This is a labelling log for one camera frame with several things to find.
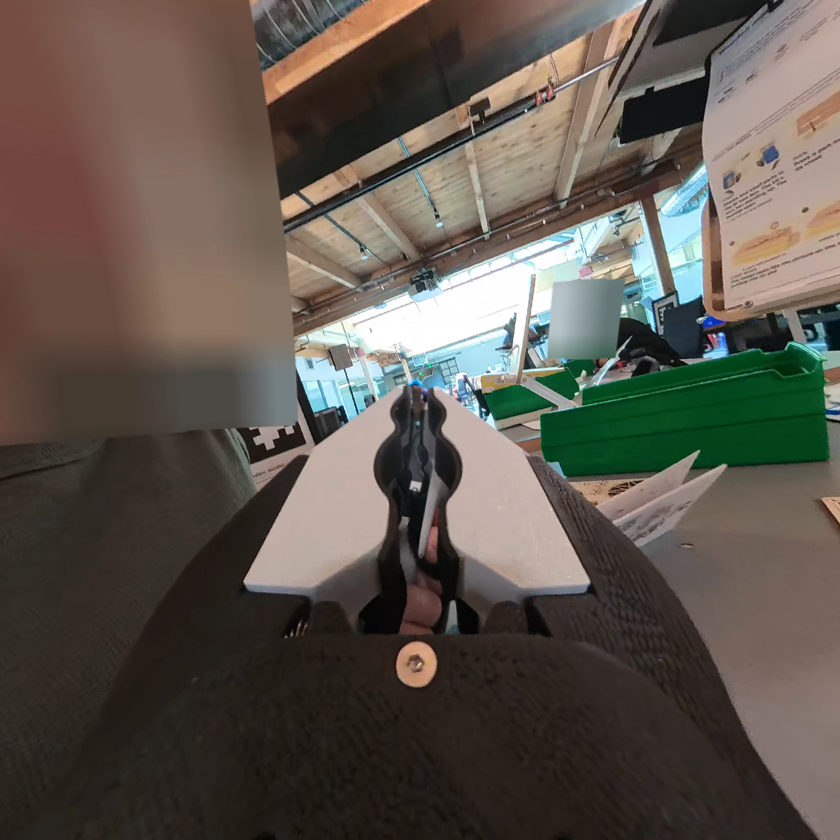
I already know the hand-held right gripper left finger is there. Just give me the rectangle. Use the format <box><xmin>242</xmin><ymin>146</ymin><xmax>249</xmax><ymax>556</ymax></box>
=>
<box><xmin>243</xmin><ymin>386</ymin><xmax>421</xmax><ymax>636</ymax></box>

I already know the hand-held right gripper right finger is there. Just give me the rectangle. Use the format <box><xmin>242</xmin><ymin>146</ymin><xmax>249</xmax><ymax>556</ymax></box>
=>
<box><xmin>423</xmin><ymin>387</ymin><xmax>593</xmax><ymax>634</ymax></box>

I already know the person's left hand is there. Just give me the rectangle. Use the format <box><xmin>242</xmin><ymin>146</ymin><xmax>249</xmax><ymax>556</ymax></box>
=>
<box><xmin>399</xmin><ymin>525</ymin><xmax>444</xmax><ymax>636</ymax></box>

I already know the small green plastic bin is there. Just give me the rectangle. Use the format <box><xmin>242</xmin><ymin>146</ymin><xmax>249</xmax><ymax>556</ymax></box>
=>
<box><xmin>482</xmin><ymin>367</ymin><xmax>584</xmax><ymax>431</ymax></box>

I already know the white instruction booklet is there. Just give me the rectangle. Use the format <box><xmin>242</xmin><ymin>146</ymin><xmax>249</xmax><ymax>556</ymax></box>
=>
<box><xmin>596</xmin><ymin>449</ymin><xmax>729</xmax><ymax>547</ymax></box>

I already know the thin wooden board on stand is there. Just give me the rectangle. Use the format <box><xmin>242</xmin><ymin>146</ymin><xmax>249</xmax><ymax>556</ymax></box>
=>
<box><xmin>502</xmin><ymin>274</ymin><xmax>584</xmax><ymax>413</ymax></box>

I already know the large green plastic bin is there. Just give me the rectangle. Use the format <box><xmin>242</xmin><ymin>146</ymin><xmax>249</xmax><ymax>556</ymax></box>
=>
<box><xmin>540</xmin><ymin>341</ymin><xmax>828</xmax><ymax>478</ymax></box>

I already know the person's grey-green shirt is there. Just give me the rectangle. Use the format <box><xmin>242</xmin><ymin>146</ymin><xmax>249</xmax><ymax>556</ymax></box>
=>
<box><xmin>0</xmin><ymin>428</ymin><xmax>263</xmax><ymax>840</ymax></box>

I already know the wooden clipboard board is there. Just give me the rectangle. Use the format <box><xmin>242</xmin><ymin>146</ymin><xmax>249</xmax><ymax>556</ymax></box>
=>
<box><xmin>701</xmin><ymin>190</ymin><xmax>840</xmax><ymax>322</ymax></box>

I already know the black framed panel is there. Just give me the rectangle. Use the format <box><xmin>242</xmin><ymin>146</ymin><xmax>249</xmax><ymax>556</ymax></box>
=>
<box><xmin>594</xmin><ymin>0</ymin><xmax>775</xmax><ymax>147</ymax></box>

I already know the printed instruction sheet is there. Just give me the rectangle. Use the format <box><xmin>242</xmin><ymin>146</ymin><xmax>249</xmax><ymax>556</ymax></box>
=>
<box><xmin>702</xmin><ymin>0</ymin><xmax>840</xmax><ymax>312</ymax></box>

